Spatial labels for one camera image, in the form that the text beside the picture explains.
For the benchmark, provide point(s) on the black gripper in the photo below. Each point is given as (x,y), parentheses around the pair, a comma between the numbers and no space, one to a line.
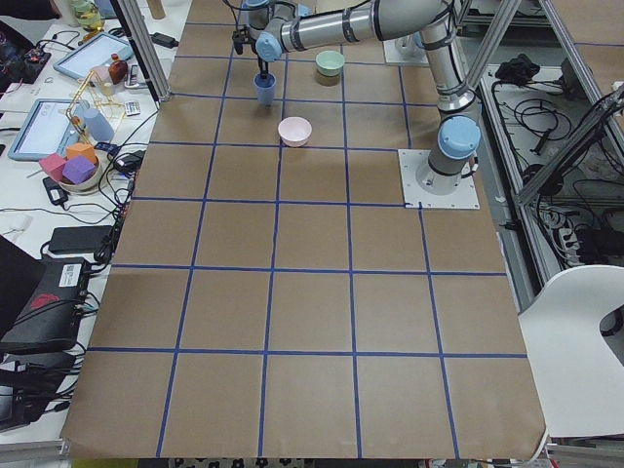
(262,63)

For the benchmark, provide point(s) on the blue plastic cup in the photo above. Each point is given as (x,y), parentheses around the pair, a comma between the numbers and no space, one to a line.
(265,85)

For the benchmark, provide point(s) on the pink plastic bowl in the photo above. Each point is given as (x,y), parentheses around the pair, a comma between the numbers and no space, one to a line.
(294,131)

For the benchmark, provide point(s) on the green plastic bowl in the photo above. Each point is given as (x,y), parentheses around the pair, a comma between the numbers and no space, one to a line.
(329,66)

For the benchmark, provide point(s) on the black power adapter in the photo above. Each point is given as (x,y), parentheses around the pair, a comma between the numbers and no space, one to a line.
(164,40)

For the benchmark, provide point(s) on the light blue bottle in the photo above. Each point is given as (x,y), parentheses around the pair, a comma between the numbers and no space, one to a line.
(97,125)

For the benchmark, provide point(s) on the bowl of coloured blocks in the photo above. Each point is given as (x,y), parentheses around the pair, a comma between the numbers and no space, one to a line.
(78,171)

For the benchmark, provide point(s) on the blue teach pendant tablet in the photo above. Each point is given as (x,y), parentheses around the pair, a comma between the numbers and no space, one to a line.
(46,130)

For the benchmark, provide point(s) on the black computer box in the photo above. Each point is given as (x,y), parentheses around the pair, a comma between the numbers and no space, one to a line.
(40,303)

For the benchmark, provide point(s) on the white chair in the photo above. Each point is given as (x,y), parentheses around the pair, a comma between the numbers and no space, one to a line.
(578,378)

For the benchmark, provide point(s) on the aluminium frame post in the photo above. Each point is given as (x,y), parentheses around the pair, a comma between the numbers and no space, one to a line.
(131,20)

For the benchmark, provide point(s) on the gold wire rack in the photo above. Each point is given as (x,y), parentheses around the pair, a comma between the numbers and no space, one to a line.
(94,92)

